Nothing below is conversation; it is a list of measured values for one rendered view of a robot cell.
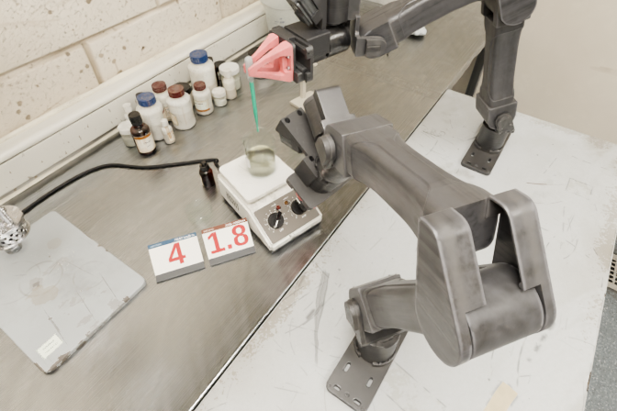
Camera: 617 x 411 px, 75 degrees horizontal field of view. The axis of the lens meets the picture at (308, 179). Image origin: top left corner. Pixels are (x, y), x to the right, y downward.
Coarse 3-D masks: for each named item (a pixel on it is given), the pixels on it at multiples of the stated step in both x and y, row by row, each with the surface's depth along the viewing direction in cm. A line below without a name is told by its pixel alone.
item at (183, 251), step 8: (184, 240) 77; (192, 240) 77; (160, 248) 76; (168, 248) 76; (176, 248) 76; (184, 248) 77; (192, 248) 77; (152, 256) 75; (160, 256) 75; (168, 256) 76; (176, 256) 76; (184, 256) 76; (192, 256) 77; (200, 256) 77; (160, 264) 75; (168, 264) 76; (176, 264) 76
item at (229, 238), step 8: (240, 224) 79; (208, 232) 78; (216, 232) 78; (224, 232) 79; (232, 232) 79; (240, 232) 79; (248, 232) 80; (208, 240) 78; (216, 240) 78; (224, 240) 78; (232, 240) 79; (240, 240) 79; (248, 240) 79; (208, 248) 78; (216, 248) 78; (224, 248) 78; (232, 248) 79
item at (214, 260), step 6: (246, 222) 80; (204, 240) 78; (246, 246) 79; (252, 246) 80; (222, 252) 78; (228, 252) 78; (234, 252) 79; (240, 252) 79; (246, 252) 79; (252, 252) 79; (210, 258) 78; (216, 258) 78; (222, 258) 78; (228, 258) 78; (234, 258) 78; (210, 264) 77; (216, 264) 77
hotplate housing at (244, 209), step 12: (228, 192) 83; (276, 192) 81; (288, 192) 81; (240, 204) 80; (252, 204) 79; (264, 204) 79; (240, 216) 84; (252, 216) 78; (252, 228) 80; (300, 228) 80; (264, 240) 78; (288, 240) 79
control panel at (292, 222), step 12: (276, 204) 80; (288, 204) 80; (264, 216) 78; (288, 216) 80; (300, 216) 80; (312, 216) 81; (264, 228) 77; (276, 228) 78; (288, 228) 79; (276, 240) 77
